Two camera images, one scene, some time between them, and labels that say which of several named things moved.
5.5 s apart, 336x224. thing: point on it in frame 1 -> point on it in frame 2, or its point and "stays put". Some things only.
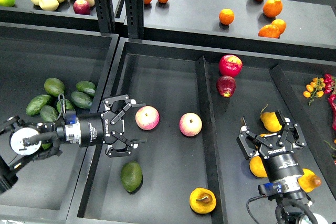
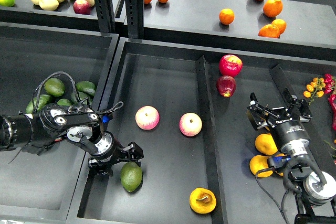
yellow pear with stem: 202,200 stays put
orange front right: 269,30 stays put
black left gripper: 97,128 -> 109,151
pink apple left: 147,117 stays put
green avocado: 132,176 stays put
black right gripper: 280,161 -> 290,132
